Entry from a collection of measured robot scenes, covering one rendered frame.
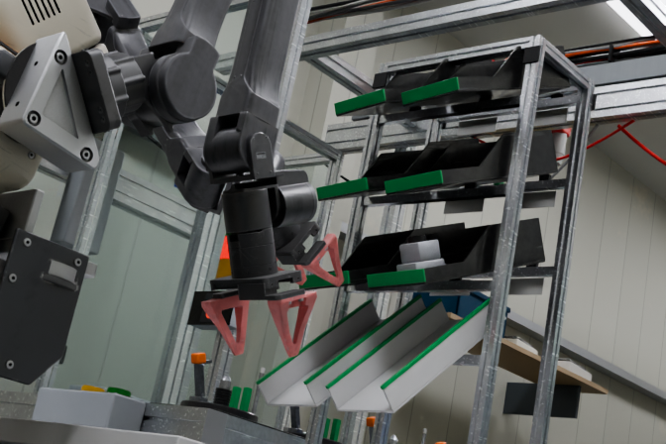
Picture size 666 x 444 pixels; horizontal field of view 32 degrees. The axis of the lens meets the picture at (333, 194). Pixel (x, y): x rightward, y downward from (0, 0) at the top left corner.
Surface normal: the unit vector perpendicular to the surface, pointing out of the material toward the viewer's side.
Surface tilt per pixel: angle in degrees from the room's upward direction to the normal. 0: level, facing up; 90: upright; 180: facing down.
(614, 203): 90
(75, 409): 90
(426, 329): 90
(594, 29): 180
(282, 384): 90
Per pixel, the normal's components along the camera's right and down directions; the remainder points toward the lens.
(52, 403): -0.63, -0.36
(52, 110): 0.74, -0.07
